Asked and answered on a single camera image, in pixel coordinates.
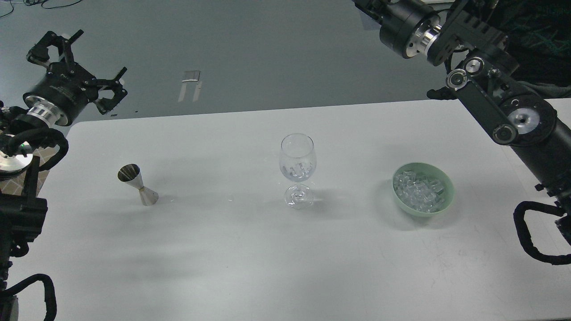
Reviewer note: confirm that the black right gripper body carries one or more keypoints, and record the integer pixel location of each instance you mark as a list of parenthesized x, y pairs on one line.
[(407, 27)]

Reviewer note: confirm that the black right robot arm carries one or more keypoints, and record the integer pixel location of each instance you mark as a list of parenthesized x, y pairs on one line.
[(508, 112)]

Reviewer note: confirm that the beige checkered cushion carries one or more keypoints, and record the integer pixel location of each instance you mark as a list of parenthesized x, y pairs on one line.
[(14, 186)]

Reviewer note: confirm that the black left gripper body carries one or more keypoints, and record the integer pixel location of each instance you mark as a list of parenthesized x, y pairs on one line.
[(60, 97)]

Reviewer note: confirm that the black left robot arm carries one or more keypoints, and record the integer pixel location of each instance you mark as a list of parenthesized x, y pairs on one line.
[(31, 143)]

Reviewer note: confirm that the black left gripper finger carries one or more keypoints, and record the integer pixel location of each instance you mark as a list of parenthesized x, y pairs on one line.
[(39, 52), (106, 105)]

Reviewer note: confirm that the person in dark shirt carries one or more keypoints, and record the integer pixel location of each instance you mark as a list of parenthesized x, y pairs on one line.
[(539, 38)]

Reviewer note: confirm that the green bowl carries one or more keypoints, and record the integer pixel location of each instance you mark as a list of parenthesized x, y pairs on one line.
[(432, 171)]

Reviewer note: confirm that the clear wine glass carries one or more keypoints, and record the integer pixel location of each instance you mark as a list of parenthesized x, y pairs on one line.
[(297, 163)]

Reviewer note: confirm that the steel cocktail jigger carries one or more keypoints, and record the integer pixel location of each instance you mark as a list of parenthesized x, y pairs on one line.
[(131, 175)]

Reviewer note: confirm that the clear ice cubes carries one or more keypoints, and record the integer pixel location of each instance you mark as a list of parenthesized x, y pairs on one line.
[(419, 191)]

